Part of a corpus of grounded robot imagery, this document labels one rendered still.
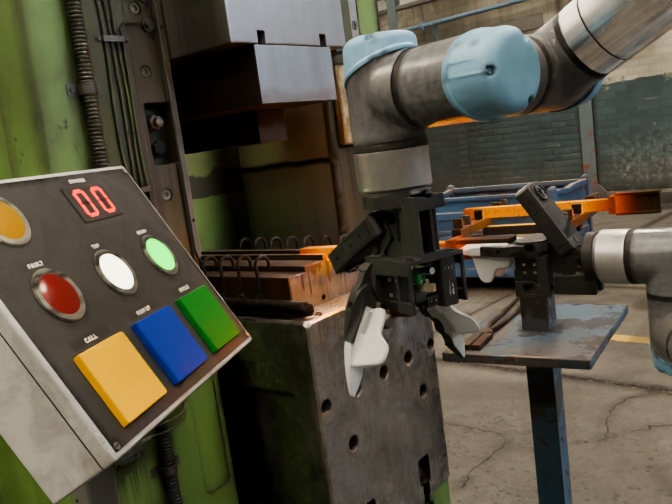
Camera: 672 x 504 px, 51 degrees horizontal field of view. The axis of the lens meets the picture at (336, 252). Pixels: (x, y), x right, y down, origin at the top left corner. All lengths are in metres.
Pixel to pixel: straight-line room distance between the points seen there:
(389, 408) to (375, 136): 0.76
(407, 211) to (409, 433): 0.80
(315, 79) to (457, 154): 8.82
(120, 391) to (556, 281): 0.64
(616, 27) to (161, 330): 0.52
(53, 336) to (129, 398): 0.09
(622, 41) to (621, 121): 8.36
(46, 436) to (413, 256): 0.36
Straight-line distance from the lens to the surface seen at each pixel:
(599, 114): 9.12
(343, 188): 1.53
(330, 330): 1.18
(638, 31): 0.68
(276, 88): 1.20
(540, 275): 1.04
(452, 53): 0.61
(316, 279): 1.24
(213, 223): 1.71
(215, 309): 0.86
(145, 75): 1.21
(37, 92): 1.09
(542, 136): 9.43
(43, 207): 0.76
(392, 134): 0.67
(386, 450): 1.35
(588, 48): 0.69
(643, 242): 0.99
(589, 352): 1.43
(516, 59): 0.61
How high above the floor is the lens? 1.19
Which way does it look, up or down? 9 degrees down
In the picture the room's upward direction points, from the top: 8 degrees counter-clockwise
